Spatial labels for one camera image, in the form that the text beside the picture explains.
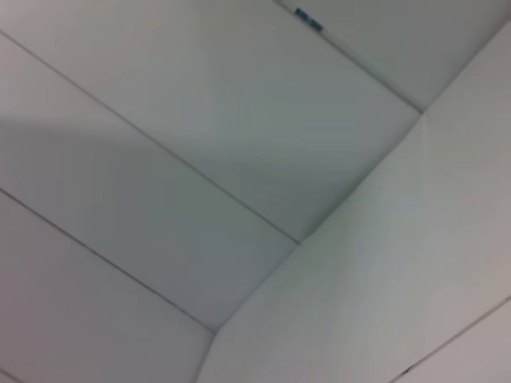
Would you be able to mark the blue wall sticker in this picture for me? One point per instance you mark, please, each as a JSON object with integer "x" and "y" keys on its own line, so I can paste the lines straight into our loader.
{"x": 309, "y": 19}

